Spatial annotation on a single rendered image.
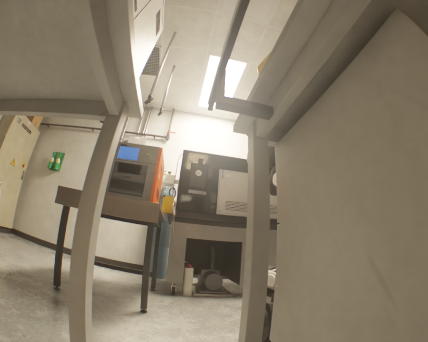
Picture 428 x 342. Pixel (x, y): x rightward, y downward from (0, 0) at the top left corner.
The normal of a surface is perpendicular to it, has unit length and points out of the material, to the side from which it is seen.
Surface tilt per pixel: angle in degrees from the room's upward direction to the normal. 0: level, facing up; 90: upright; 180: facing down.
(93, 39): 180
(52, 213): 90
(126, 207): 90
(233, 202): 90
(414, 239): 90
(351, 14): 180
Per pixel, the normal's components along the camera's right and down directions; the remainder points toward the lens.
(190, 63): -0.07, 0.93
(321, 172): -0.98, -0.14
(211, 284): 0.19, -0.36
